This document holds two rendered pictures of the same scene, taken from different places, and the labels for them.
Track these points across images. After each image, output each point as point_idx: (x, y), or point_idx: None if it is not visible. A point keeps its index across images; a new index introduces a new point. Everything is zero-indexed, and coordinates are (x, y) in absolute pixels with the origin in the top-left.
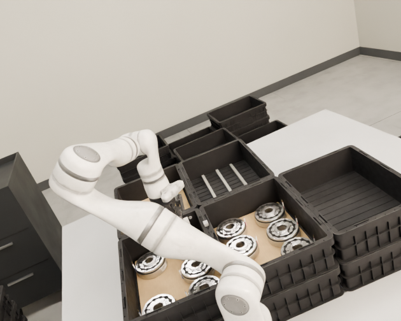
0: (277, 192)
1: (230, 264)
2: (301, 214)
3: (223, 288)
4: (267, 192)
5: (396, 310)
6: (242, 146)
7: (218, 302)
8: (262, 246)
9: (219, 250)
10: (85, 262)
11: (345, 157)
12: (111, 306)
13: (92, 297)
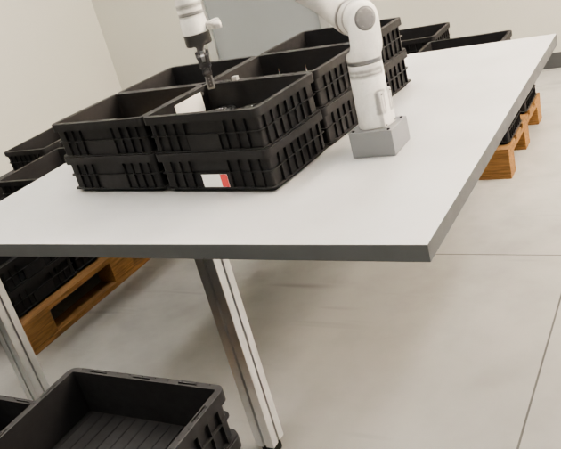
0: (263, 73)
1: (342, 4)
2: (311, 61)
3: (355, 4)
4: (256, 72)
5: (416, 102)
6: (181, 69)
7: (352, 22)
8: None
9: None
10: (40, 226)
11: (303, 43)
12: (146, 211)
13: (105, 223)
